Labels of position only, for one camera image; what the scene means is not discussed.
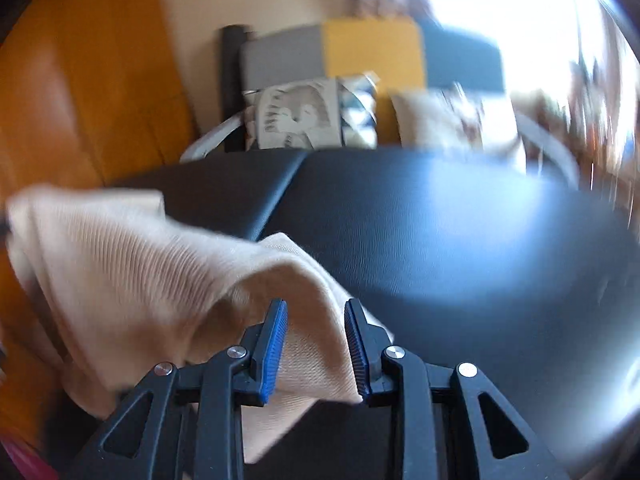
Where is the beige knitted sweater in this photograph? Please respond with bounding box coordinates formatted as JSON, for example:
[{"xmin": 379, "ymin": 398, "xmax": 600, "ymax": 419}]
[{"xmin": 4, "ymin": 184, "xmax": 396, "ymax": 466}]

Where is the deer print cushion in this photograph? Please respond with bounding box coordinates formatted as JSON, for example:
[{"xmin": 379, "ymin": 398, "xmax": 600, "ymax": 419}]
[{"xmin": 390, "ymin": 84, "xmax": 526, "ymax": 174}]

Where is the tiger print cushion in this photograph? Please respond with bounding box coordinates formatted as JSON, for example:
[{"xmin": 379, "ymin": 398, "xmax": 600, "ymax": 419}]
[{"xmin": 244, "ymin": 72, "xmax": 378, "ymax": 151}]

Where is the grey yellow blue sofa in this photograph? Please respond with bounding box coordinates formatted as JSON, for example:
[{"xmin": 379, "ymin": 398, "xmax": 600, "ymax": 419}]
[{"xmin": 182, "ymin": 18, "xmax": 579, "ymax": 188}]

